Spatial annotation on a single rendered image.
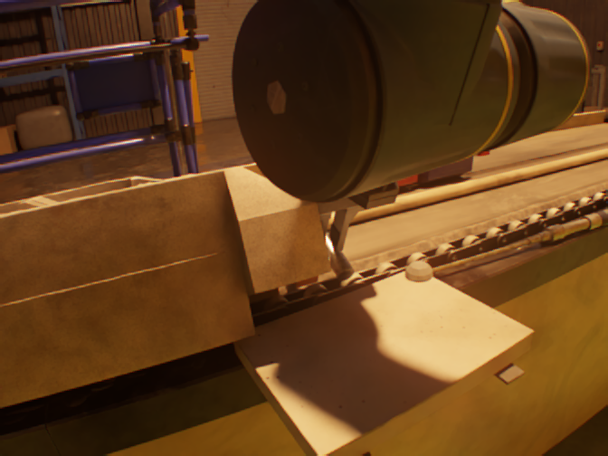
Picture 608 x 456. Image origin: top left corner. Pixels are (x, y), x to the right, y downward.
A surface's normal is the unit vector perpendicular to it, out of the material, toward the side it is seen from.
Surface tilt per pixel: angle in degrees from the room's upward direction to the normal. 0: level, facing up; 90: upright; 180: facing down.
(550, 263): 90
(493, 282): 90
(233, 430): 90
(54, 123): 92
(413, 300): 0
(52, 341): 80
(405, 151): 119
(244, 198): 54
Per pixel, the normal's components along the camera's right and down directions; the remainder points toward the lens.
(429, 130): 0.59, 0.58
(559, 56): 0.57, 0.00
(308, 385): -0.08, -0.93
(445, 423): 0.42, 0.30
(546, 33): 0.46, -0.30
